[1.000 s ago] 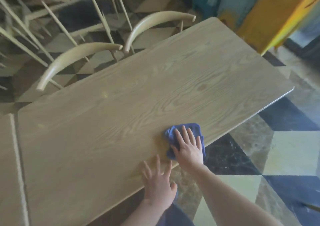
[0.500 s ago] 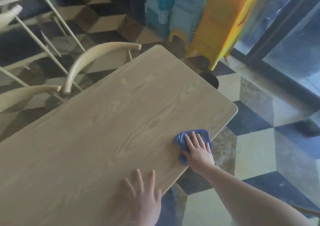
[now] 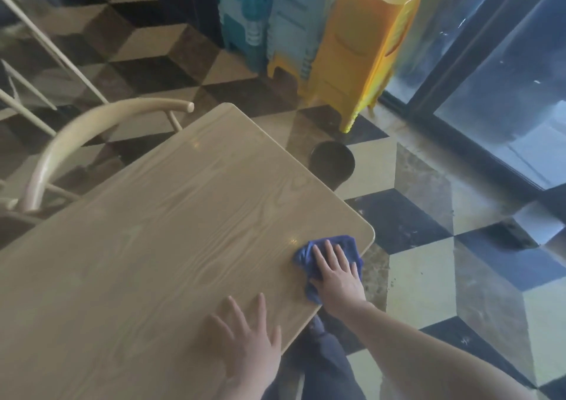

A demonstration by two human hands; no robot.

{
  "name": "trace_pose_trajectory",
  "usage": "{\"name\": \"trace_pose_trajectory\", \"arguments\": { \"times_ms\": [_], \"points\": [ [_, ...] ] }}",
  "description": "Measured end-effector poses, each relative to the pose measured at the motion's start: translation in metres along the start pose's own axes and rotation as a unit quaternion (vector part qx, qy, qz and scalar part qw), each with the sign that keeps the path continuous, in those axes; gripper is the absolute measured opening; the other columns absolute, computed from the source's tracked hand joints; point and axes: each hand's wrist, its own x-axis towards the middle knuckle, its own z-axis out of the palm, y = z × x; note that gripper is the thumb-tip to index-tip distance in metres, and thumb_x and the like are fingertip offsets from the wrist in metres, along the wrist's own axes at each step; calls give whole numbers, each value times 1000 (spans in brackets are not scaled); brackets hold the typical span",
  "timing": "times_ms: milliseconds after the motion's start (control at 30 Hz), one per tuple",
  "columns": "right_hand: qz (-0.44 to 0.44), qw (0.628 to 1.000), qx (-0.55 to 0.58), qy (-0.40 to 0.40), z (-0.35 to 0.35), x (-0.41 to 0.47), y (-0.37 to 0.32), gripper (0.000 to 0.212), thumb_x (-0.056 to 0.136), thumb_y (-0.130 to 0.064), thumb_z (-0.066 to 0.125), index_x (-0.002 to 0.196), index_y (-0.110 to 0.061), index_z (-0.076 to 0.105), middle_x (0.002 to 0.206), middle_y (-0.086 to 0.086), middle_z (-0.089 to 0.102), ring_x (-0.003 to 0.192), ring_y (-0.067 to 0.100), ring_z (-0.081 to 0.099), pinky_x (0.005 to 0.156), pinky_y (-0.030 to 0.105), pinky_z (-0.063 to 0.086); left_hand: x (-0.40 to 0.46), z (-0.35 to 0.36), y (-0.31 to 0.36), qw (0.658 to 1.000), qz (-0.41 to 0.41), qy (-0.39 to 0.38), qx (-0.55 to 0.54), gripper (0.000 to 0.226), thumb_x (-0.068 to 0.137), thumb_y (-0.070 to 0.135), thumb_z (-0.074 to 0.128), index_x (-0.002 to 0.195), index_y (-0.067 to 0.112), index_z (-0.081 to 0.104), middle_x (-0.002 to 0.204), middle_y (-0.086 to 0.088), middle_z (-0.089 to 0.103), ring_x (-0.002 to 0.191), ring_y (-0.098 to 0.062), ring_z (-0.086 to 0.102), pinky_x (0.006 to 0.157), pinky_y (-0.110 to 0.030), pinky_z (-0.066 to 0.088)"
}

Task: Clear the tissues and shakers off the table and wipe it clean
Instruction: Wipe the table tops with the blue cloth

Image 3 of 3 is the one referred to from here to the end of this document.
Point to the person's right hand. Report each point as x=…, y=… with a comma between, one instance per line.
x=342, y=291

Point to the person's left hand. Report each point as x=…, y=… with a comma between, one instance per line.
x=252, y=360

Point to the blue cleaning cloth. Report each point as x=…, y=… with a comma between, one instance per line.
x=307, y=256

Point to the person's right forearm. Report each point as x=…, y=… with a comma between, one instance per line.
x=433, y=360

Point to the person's dark trousers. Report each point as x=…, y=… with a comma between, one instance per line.
x=327, y=364

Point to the black trash bin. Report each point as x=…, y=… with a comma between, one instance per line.
x=331, y=161

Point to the grey door stop block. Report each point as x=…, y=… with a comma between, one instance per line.
x=519, y=234

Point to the single yellow plastic stool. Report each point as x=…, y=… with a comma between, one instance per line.
x=283, y=63

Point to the yellow plastic stool stack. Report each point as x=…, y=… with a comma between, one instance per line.
x=362, y=46

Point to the light blue plastic stool stack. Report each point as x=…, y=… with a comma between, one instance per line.
x=296, y=19

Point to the curved-back wooden chair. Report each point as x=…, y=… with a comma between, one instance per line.
x=79, y=127

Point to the teal plastic stool stack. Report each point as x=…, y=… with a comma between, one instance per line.
x=239, y=19

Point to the wooden chair with dark seat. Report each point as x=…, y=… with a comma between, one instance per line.
x=53, y=45

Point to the black door frame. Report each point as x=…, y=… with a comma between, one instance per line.
x=451, y=63

